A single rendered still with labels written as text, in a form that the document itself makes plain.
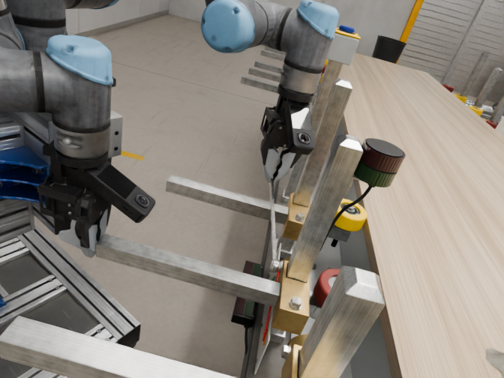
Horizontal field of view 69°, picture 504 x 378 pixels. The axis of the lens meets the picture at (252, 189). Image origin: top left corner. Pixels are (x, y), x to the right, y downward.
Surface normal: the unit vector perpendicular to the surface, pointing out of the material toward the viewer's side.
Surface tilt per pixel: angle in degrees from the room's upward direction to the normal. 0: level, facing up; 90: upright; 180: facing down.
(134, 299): 0
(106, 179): 31
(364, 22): 90
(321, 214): 90
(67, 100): 101
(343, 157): 90
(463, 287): 0
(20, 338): 0
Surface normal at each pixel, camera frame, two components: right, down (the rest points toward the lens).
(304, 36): -0.36, 0.42
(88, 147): 0.52, 0.55
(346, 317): -0.14, 0.50
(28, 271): 0.22, -0.82
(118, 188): 0.68, -0.55
